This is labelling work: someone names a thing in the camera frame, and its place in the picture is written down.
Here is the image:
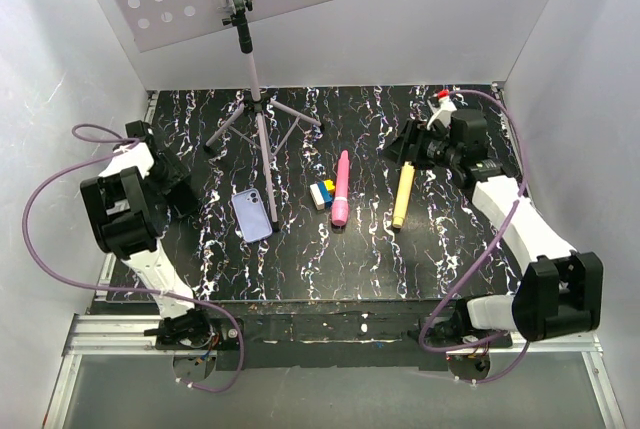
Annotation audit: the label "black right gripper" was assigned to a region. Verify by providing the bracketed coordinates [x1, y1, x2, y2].
[377, 119, 459, 171]

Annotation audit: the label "lilac phone case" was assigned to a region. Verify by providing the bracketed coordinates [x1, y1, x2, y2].
[231, 188, 273, 243]

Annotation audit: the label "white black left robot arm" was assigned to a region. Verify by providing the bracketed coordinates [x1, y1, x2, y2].
[80, 120, 219, 349]

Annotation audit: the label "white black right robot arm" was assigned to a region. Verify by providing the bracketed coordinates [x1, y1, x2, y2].
[383, 109, 604, 347]

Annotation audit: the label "yellow marker pen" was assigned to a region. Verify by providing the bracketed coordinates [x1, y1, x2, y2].
[391, 161, 415, 230]

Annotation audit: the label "pink marker pen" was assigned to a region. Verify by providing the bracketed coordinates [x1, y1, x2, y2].
[331, 150, 350, 227]

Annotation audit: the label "white blue yellow toy blocks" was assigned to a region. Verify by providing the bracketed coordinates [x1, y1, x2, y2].
[309, 180, 335, 211]

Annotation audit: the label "lilac tripod stand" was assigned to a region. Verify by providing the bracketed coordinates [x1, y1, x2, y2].
[205, 0, 325, 231]

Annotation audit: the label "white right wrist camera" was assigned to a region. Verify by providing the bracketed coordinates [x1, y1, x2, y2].
[427, 89, 457, 129]

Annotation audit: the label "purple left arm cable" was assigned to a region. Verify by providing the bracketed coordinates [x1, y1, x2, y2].
[23, 123, 246, 394]

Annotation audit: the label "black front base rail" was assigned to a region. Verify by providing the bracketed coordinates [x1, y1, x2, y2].
[90, 300, 451, 371]

